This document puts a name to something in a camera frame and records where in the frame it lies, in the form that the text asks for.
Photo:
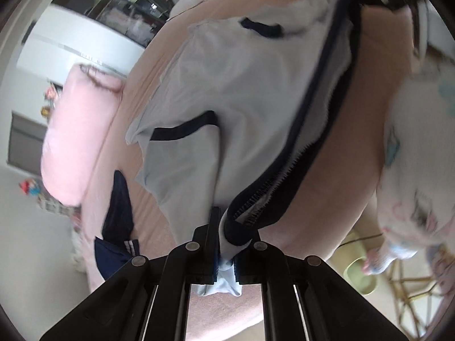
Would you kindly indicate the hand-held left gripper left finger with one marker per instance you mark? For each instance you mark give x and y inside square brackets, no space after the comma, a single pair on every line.
[214,255]

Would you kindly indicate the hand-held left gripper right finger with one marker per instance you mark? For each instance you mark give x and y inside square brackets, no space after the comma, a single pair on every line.
[245,273]

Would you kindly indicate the navy pants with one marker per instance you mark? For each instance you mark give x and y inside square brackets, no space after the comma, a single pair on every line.
[119,213]

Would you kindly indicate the white jacket with navy trim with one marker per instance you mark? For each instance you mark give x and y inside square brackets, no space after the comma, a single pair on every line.
[248,96]

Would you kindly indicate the pile of pale clothes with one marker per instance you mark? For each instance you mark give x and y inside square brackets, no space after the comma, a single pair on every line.
[76,248]

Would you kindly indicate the green slipper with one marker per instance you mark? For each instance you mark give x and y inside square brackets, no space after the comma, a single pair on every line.
[359,273]

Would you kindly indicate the pink bed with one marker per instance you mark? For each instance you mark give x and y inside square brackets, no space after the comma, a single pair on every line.
[355,131]

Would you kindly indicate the white shelf rack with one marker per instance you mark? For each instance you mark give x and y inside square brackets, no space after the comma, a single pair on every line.
[53,206]

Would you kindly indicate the pink folded duvet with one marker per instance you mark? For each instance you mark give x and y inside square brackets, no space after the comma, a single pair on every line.
[78,131]

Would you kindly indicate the person's printed pajama pants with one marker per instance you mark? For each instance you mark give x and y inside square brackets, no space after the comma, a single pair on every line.
[408,184]

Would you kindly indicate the red and blue plush toy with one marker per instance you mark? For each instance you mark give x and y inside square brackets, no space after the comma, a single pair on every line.
[30,186]

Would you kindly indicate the gold jar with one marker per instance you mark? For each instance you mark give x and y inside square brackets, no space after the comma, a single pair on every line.
[45,112]

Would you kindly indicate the grey door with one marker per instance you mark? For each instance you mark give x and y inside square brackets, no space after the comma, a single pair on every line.
[25,138]

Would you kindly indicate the pink doll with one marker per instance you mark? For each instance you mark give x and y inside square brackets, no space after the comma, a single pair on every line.
[51,92]

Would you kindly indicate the black glass wardrobe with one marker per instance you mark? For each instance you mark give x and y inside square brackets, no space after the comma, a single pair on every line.
[124,3]

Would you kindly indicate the white wardrobe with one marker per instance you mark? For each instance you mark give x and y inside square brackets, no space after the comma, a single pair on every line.
[81,42]

